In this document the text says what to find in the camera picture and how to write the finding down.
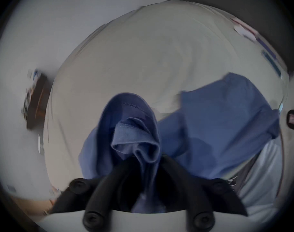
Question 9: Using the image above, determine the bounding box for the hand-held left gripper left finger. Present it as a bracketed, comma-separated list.
[49, 157, 143, 231]

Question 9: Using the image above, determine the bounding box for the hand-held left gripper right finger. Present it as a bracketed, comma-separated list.
[159, 154, 248, 232]

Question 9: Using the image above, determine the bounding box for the blue shirt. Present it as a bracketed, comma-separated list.
[78, 72, 280, 213]

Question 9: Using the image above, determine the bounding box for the dark brown wooden side table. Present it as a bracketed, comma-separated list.
[22, 69, 52, 130]

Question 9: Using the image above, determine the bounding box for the bed with beige sheet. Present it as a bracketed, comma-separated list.
[42, 0, 292, 202]

